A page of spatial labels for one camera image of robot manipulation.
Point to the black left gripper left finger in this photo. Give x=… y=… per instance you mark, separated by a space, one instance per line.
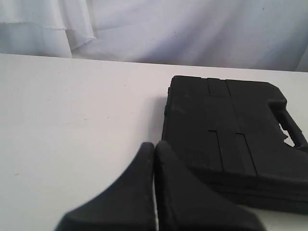
x=126 y=205

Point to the black plastic tool case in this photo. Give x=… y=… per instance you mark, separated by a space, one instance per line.
x=238 y=138

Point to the white backdrop curtain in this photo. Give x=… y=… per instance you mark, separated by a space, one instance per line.
x=257 y=34

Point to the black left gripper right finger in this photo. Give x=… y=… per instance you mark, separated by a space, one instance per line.
x=184 y=203

